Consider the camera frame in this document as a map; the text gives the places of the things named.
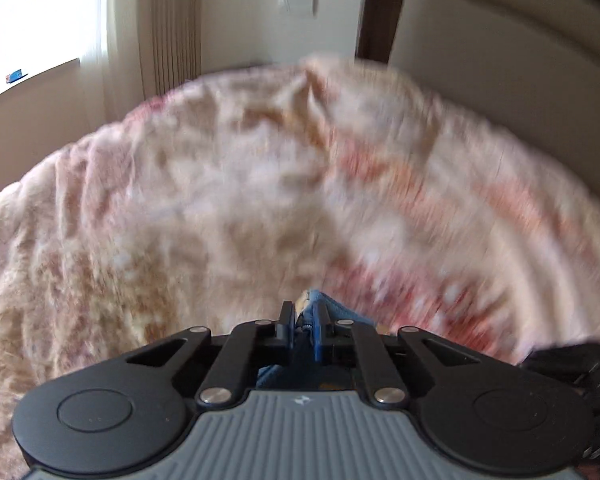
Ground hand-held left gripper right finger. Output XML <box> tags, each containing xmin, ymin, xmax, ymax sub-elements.
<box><xmin>312</xmin><ymin>303</ymin><xmax>482</xmax><ymax>408</ymax></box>

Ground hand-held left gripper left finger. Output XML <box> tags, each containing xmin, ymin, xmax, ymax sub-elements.
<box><xmin>124</xmin><ymin>301</ymin><xmax>299</xmax><ymax>409</ymax></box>

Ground blue patched pants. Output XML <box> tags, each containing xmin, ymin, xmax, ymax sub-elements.
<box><xmin>256</xmin><ymin>287</ymin><xmax>381</xmax><ymax>392</ymax></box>

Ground pink floral blanket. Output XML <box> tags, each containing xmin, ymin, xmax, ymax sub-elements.
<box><xmin>0</xmin><ymin>55</ymin><xmax>600</xmax><ymax>480</ymax></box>

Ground beige curtain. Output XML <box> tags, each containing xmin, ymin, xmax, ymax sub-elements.
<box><xmin>80</xmin><ymin>0</ymin><xmax>203</xmax><ymax>126</ymax></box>

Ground wooden bed headboard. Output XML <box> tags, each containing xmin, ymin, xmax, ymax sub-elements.
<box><xmin>357</xmin><ymin>0</ymin><xmax>600</xmax><ymax>211</ymax></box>

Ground window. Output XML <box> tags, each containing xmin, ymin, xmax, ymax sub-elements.
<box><xmin>0</xmin><ymin>0</ymin><xmax>111</xmax><ymax>107</ymax></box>

